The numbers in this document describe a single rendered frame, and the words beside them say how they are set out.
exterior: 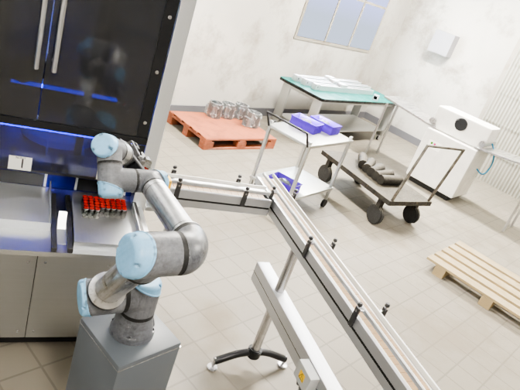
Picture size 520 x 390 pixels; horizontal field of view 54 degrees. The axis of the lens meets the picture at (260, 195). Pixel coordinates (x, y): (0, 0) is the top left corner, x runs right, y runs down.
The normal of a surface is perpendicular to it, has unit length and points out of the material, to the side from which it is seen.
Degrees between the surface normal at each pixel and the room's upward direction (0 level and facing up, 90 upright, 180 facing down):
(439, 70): 90
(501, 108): 90
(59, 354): 0
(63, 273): 90
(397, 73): 90
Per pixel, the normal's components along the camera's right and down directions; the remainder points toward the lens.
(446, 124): -0.65, 0.11
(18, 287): 0.33, 0.49
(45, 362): 0.31, -0.86
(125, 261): -0.74, -0.07
